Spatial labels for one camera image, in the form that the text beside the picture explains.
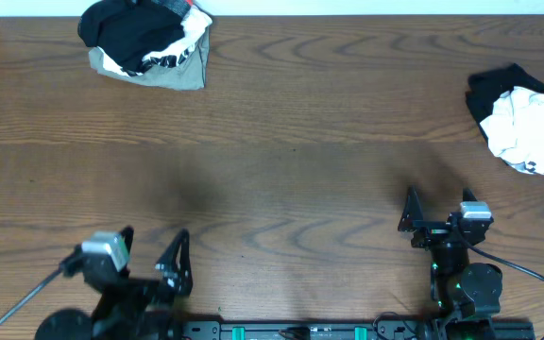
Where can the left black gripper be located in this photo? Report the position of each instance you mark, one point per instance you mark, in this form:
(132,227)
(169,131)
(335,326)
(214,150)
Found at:
(141,287)

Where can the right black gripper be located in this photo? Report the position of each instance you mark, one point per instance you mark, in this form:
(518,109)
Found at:
(432,232)

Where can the black shorts red waistband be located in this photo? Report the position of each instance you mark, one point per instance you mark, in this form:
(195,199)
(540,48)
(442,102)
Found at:
(128,30)

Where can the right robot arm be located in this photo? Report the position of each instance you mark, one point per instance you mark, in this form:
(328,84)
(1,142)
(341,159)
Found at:
(467,293)

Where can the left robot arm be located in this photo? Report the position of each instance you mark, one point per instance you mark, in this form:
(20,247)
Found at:
(154,323)

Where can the white crumpled garment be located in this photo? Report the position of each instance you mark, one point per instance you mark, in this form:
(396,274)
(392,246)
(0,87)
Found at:
(515,130)

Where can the black crumpled garment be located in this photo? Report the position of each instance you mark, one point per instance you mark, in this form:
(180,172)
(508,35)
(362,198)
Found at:
(486,87)

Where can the olive green folded garment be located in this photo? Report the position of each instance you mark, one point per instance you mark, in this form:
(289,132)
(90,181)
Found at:
(189,76)

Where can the white printed shirt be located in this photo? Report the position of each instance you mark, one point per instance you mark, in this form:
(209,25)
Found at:
(195,25)

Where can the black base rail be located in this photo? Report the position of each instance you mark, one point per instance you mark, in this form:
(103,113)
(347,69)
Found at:
(384,327)

